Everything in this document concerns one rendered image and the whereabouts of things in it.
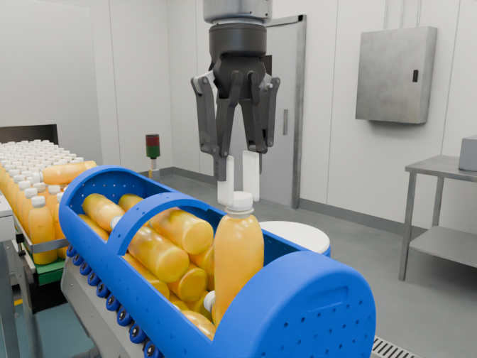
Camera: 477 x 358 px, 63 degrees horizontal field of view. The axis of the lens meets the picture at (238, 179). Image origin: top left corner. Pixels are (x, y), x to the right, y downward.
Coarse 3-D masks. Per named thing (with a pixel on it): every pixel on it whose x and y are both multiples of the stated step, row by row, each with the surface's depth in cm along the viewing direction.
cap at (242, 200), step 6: (234, 192) 56; (240, 192) 56; (246, 192) 56; (234, 198) 53; (240, 198) 53; (246, 198) 54; (252, 198) 55; (234, 204) 54; (240, 204) 53; (246, 204) 54; (252, 204) 55; (240, 210) 54
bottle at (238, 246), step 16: (224, 224) 54; (240, 224) 54; (256, 224) 55; (224, 240) 54; (240, 240) 53; (256, 240) 54; (224, 256) 54; (240, 256) 53; (256, 256) 54; (224, 272) 55; (240, 272) 54; (256, 272) 55; (224, 288) 55; (240, 288) 55; (224, 304) 56
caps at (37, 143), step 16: (0, 144) 244; (16, 144) 238; (32, 144) 248; (48, 144) 238; (0, 160) 194; (16, 160) 193; (32, 160) 188; (48, 160) 190; (64, 160) 188; (80, 160) 192; (16, 176) 154
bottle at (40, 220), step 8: (32, 208) 125; (40, 208) 124; (48, 208) 127; (32, 216) 123; (40, 216) 123; (48, 216) 125; (32, 224) 123; (40, 224) 124; (48, 224) 125; (32, 232) 124; (40, 232) 124; (48, 232) 126; (32, 240) 125; (40, 240) 125; (48, 240) 126; (40, 256) 126; (48, 256) 127; (56, 256) 130
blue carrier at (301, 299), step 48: (96, 192) 118; (144, 192) 127; (96, 240) 86; (288, 240) 68; (144, 288) 66; (288, 288) 48; (336, 288) 54; (192, 336) 53; (240, 336) 47; (288, 336) 49; (336, 336) 55
